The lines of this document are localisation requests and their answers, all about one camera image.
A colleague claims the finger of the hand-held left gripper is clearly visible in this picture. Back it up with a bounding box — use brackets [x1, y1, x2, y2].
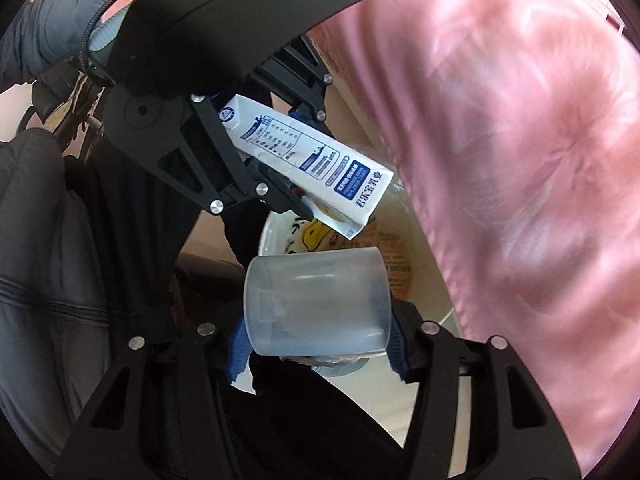
[250, 35, 335, 125]
[150, 92, 316, 220]

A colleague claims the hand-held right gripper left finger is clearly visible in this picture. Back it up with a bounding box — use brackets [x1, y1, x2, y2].
[52, 317, 252, 480]

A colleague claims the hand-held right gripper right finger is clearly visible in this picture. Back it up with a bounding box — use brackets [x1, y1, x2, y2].
[386, 305, 586, 480]

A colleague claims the white blue milk carton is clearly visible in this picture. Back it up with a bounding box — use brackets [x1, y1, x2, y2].
[217, 94, 395, 240]

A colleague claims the white trash bin yellow print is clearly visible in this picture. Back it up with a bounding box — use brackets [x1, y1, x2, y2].
[255, 182, 473, 376]

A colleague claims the translucent plastic cup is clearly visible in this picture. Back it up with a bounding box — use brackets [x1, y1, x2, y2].
[243, 247, 393, 358]

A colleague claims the person's left forearm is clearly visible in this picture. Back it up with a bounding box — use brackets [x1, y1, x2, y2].
[0, 0, 128, 86]

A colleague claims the person's grey jacket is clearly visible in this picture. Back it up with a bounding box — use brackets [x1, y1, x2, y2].
[0, 129, 113, 478]

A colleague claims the pink blanket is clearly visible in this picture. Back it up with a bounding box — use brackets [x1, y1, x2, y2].
[305, 0, 640, 480]

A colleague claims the black cable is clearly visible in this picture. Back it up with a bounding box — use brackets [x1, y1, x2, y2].
[77, 0, 171, 86]

